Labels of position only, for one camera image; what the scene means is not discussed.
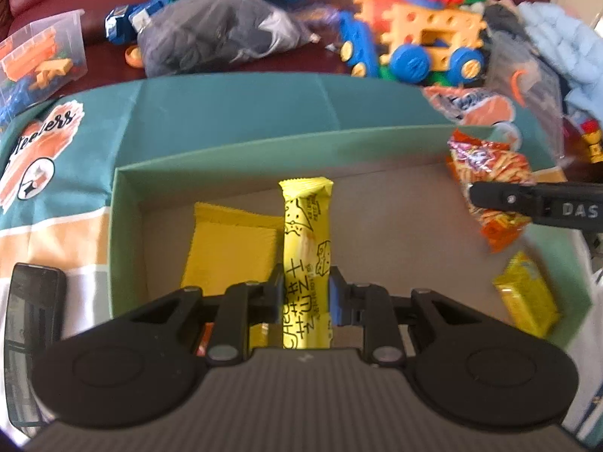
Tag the dark clothes plastic bag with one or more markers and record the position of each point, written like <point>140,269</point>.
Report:
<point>190,36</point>

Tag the light blue down jacket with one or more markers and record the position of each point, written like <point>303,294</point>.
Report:
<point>572,48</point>

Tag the yellow snack packet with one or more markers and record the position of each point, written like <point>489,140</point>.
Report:
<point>230,246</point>

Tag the yellow blue toy vehicle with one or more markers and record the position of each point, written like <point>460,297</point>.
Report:
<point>413,41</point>

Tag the clear bin of toys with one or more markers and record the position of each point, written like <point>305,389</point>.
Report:
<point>39,59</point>

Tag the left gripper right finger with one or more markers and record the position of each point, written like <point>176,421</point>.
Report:
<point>370,308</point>

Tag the yellow cheese stick packet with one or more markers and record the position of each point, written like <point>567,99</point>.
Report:
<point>306,321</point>

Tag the red foil snack packet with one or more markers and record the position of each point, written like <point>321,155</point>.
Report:
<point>205,339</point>

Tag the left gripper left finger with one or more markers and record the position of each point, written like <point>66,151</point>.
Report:
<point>240,308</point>

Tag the black smartphone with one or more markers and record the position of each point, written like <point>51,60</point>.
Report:
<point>33,322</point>

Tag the yellow red toy figure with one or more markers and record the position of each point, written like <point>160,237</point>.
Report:
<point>592,135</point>

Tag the orange red chips bag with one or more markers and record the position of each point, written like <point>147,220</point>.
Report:
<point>476,161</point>

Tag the small yellow candy packet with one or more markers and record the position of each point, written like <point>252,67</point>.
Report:
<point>527,297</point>

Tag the teal cardboard box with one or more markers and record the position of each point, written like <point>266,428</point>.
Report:
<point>383,206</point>

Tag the clear plastic lid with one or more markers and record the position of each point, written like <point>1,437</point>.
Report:
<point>515,71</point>

